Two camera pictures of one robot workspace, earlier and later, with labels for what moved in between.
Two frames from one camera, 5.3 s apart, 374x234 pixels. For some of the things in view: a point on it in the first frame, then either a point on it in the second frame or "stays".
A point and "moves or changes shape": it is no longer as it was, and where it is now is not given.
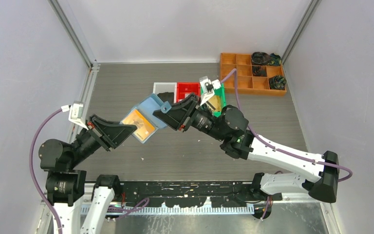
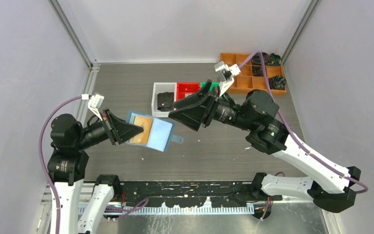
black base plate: [194, 194] stays
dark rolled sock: [275, 60] stays
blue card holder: [142, 117] to [158, 132]
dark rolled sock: [256, 71] stays
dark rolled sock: [277, 82] stays
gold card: [144, 127] moves or changes shape
